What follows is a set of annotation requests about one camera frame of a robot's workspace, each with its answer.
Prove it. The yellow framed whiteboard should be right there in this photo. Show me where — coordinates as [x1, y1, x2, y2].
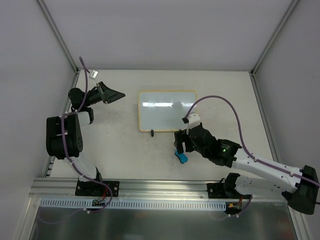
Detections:
[138, 90, 197, 132]

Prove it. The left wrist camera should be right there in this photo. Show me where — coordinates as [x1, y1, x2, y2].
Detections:
[89, 70, 99, 79]

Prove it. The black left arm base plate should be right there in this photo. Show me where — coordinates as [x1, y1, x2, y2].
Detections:
[75, 180, 120, 197]

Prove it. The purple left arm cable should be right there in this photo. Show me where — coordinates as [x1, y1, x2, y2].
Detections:
[37, 56, 113, 224]

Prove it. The white slotted cable duct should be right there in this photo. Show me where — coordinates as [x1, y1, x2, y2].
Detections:
[39, 197, 227, 212]

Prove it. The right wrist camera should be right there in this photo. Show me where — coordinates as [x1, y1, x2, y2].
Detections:
[182, 113, 201, 134]

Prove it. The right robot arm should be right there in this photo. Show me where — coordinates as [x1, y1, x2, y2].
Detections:
[173, 125, 320, 215]

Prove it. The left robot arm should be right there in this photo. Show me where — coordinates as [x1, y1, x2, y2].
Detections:
[46, 81, 126, 195]

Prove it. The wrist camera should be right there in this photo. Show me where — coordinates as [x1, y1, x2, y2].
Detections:
[89, 70, 99, 79]
[182, 113, 201, 134]

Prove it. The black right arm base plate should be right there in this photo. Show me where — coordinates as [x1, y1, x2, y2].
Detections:
[206, 173, 251, 199]

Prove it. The blue whiteboard eraser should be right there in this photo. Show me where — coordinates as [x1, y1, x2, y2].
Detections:
[174, 150, 188, 164]

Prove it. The aluminium mounting rail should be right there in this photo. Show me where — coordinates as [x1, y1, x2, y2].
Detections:
[28, 176, 300, 203]

